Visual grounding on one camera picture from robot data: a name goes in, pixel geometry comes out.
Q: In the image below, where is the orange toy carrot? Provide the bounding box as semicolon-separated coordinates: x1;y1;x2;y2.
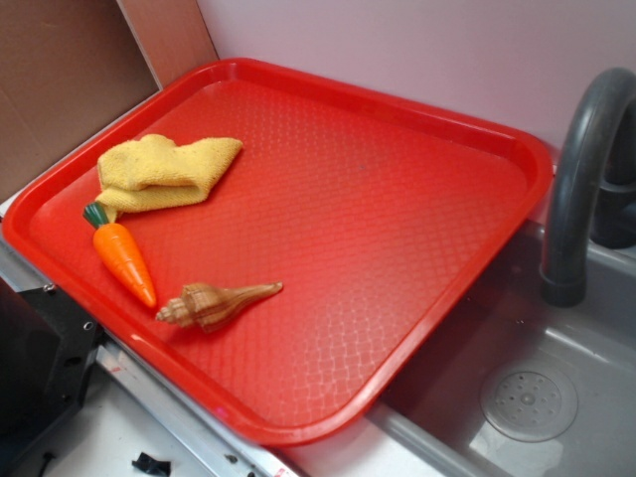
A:
82;202;157;308

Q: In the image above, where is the yellow folded cloth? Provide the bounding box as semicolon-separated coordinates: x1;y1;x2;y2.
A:
95;134;242;222

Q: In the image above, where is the brown spiral seashell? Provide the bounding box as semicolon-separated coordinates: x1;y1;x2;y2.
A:
155;281;283;333

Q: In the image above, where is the grey plastic sink basin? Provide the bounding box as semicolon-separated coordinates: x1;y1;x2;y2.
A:
366;218;636;477

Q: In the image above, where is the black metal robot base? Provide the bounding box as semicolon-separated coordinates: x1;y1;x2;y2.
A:
1;282;101;466

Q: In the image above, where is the round sink drain cover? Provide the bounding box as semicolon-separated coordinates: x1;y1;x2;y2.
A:
480;366;578;443

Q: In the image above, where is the grey curved faucet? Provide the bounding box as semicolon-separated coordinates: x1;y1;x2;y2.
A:
541;68;635;307

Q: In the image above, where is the red plastic tray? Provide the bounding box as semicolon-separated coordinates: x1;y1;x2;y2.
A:
2;59;553;447

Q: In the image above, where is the brown cardboard panel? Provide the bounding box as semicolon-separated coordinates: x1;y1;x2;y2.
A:
1;1;218;201

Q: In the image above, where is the black tape scrap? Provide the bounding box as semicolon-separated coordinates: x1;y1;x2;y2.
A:
131;452;172;477

